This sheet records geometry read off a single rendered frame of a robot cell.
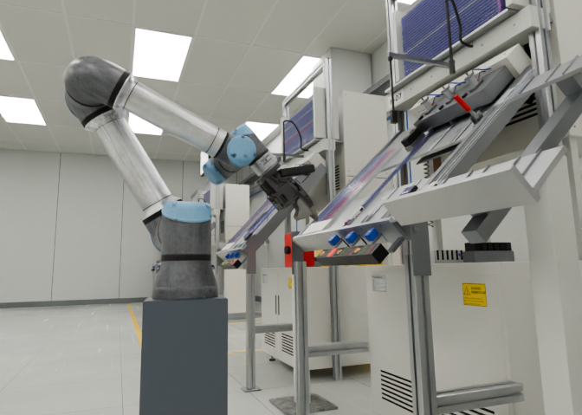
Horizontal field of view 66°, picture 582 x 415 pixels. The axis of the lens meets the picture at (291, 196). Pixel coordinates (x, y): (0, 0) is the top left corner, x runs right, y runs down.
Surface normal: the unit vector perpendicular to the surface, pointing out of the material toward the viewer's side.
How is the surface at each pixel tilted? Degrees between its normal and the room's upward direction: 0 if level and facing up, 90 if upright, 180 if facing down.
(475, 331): 90
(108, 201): 90
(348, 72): 90
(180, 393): 90
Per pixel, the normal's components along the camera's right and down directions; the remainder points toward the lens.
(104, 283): 0.36, -0.15
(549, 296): -0.94, -0.04
